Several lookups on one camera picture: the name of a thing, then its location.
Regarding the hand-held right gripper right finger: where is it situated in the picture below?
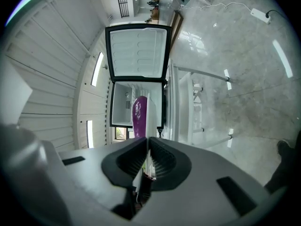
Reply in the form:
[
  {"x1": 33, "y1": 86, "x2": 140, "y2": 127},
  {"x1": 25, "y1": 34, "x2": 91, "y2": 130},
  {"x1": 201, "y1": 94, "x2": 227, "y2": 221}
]
[{"x1": 131, "y1": 137, "x2": 284, "y2": 226}]

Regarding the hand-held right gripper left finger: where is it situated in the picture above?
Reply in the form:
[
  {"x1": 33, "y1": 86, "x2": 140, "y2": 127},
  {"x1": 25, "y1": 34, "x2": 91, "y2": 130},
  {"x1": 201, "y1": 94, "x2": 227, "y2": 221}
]
[{"x1": 43, "y1": 137, "x2": 149, "y2": 226}]

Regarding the white plate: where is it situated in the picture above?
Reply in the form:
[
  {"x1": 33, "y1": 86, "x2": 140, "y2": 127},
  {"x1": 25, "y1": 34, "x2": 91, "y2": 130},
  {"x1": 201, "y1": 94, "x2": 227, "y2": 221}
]
[{"x1": 133, "y1": 92, "x2": 158, "y2": 193}]

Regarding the black mini fridge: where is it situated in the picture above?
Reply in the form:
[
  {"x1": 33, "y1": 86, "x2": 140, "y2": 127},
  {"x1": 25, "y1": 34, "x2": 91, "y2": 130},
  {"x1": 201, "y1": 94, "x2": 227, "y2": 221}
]
[{"x1": 104, "y1": 24, "x2": 173, "y2": 129}]

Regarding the window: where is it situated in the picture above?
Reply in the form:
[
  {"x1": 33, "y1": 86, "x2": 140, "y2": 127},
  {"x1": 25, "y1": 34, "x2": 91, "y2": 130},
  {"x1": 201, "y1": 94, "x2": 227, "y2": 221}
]
[{"x1": 115, "y1": 127, "x2": 129, "y2": 141}]

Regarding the long ceiling light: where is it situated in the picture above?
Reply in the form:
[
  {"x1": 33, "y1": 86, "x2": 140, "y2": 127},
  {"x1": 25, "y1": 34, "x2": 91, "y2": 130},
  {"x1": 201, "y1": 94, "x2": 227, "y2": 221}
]
[
  {"x1": 86, "y1": 120, "x2": 94, "y2": 149},
  {"x1": 90, "y1": 52, "x2": 104, "y2": 87}
]

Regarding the black shoe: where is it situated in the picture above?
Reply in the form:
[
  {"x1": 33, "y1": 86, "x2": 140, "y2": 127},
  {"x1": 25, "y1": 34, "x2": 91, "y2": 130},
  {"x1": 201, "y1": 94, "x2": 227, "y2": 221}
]
[{"x1": 277, "y1": 140, "x2": 292, "y2": 156}]

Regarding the person's leg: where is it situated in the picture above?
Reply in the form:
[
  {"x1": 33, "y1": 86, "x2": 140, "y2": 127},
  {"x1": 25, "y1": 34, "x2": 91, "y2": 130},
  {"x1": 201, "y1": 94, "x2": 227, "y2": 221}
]
[{"x1": 264, "y1": 130, "x2": 301, "y2": 194}]

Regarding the wooden board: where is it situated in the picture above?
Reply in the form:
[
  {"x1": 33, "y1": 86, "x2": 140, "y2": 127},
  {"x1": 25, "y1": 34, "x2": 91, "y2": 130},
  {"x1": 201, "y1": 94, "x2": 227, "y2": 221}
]
[{"x1": 168, "y1": 10, "x2": 184, "y2": 54}]

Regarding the black window grille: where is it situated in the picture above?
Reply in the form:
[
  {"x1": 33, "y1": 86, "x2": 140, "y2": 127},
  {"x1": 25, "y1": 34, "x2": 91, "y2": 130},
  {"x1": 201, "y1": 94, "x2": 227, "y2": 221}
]
[{"x1": 116, "y1": 0, "x2": 130, "y2": 18}]

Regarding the white power strip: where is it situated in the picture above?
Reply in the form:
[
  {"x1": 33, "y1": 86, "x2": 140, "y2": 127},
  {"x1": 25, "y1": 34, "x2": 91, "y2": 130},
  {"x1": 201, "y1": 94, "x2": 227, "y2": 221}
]
[{"x1": 250, "y1": 8, "x2": 271, "y2": 24}]

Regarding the white metal frame table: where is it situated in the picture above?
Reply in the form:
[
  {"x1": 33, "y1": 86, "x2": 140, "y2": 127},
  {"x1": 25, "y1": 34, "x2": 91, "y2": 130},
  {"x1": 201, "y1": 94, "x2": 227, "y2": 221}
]
[{"x1": 172, "y1": 63, "x2": 234, "y2": 148}]

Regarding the white cable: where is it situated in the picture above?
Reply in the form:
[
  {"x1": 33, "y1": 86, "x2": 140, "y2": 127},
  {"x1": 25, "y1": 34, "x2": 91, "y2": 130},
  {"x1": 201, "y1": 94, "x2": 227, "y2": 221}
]
[{"x1": 180, "y1": 1, "x2": 253, "y2": 13}]

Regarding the black power cable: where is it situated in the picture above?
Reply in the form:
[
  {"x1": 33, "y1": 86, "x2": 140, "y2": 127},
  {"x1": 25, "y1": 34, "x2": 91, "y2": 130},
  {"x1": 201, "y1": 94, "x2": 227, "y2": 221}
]
[{"x1": 265, "y1": 9, "x2": 290, "y2": 21}]

